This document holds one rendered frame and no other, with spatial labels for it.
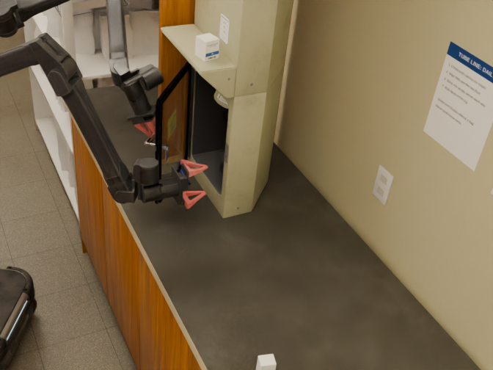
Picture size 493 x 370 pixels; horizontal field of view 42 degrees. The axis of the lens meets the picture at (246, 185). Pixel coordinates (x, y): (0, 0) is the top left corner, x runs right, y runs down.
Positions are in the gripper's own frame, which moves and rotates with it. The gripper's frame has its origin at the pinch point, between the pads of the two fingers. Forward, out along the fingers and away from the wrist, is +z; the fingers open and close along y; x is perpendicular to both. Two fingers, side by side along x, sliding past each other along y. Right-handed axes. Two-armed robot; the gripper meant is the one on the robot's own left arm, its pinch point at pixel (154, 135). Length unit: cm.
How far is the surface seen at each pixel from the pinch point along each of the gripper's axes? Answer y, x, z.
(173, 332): 0, 38, 51
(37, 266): 119, -39, 77
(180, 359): -1, 43, 58
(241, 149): -27.2, -0.6, 10.9
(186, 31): -17.6, -14.6, -26.1
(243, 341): -31, 51, 43
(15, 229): 142, -60, 66
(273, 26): -48, -5, -24
